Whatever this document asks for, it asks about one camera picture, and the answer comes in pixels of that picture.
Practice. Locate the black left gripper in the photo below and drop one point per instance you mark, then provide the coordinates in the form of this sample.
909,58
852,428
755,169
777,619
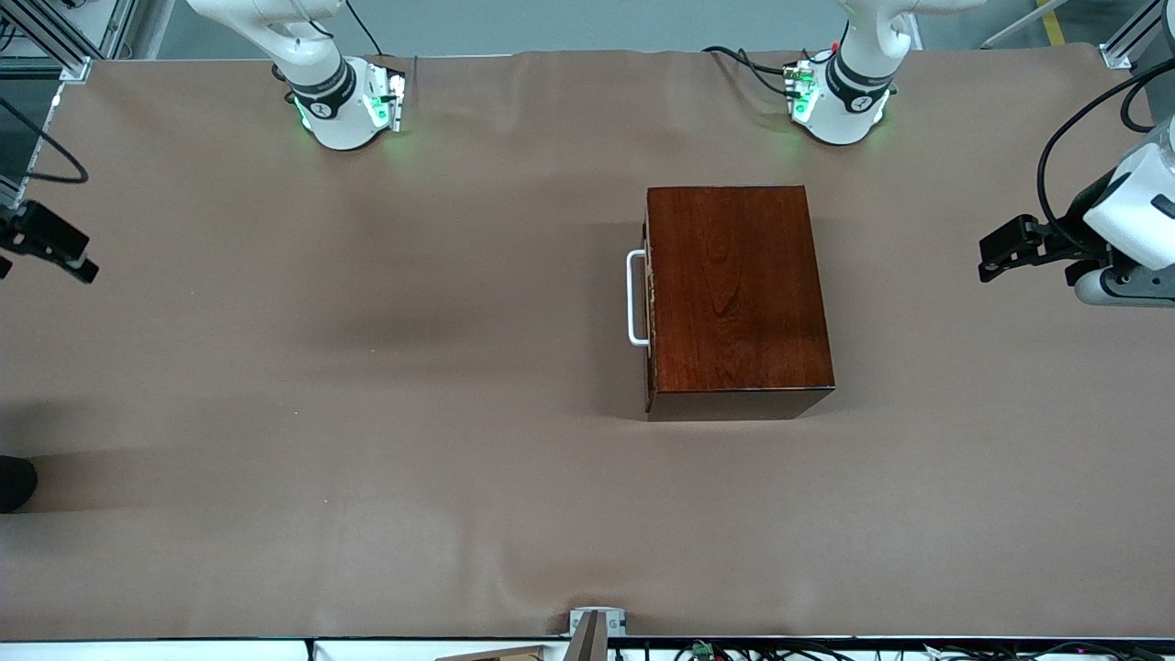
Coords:
1076,228

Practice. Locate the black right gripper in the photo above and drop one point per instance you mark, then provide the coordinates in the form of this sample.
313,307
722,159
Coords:
37,234

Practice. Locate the wooden drawer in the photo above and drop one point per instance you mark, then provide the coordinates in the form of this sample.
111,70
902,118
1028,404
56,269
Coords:
649,386

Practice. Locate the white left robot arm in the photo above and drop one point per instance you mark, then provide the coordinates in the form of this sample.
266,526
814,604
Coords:
849,115

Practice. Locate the dark wooden drawer cabinet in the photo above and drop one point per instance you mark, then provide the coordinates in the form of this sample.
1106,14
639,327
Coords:
739,285

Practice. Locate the brown table mat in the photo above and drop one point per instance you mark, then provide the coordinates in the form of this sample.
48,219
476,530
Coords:
367,386

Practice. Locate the aluminium frame profile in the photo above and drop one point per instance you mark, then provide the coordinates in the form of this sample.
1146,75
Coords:
55,32
1138,37

